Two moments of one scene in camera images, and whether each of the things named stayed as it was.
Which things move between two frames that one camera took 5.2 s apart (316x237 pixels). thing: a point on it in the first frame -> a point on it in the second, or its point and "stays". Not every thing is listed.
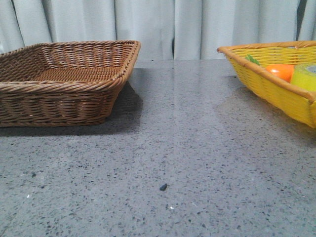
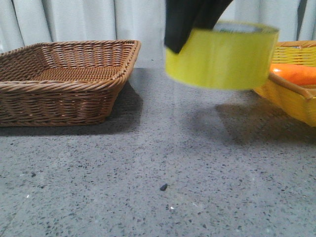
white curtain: x=167 y=29 stays
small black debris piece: x=163 y=187 stays
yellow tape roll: x=304 y=75 -> x=238 y=55
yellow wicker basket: x=296 y=101 stays
